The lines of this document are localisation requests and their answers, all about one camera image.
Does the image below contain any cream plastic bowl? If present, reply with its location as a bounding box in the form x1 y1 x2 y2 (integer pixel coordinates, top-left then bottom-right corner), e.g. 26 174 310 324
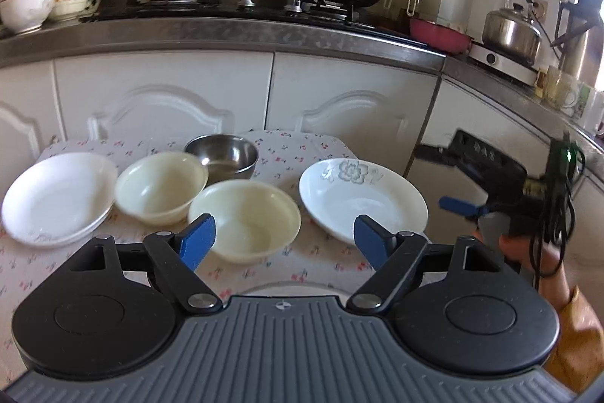
115 151 209 226
187 180 301 264

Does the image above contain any white plate with flower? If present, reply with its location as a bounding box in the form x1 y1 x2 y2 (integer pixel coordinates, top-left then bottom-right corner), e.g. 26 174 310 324
299 159 429 244

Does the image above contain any stainless steel bowl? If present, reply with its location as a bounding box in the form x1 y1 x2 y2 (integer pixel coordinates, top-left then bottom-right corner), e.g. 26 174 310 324
184 134 259 186

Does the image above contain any plain white plate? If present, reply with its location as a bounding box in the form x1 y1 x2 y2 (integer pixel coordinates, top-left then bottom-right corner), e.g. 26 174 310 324
1 152 119 249

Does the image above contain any person's right hand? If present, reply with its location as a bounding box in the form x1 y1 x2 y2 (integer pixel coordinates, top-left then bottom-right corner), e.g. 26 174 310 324
498 235 571 311

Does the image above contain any cherry pattern tablecloth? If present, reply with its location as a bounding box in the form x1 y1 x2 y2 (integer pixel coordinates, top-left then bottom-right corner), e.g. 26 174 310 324
0 128 379 385

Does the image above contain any glass mug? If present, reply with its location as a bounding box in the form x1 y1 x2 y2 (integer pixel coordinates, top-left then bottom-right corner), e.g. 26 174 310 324
545 65 578 110

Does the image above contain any white induction cooker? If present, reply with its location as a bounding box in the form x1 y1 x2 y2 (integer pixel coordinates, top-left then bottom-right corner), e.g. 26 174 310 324
469 43 538 87

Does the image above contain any red pot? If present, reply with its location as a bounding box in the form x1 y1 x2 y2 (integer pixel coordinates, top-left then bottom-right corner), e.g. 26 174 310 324
410 17 471 55

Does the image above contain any steel kettle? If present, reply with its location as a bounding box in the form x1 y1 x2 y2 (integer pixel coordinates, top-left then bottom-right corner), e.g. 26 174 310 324
482 0 542 66

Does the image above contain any thermos flask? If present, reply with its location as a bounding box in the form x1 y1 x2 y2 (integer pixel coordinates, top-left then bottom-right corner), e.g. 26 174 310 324
551 0 603 88

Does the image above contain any black gas stove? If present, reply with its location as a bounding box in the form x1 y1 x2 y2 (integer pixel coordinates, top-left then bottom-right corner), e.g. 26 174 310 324
91 0 427 48

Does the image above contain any black cable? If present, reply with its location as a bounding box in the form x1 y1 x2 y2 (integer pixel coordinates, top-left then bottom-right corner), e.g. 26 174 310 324
528 138 587 278

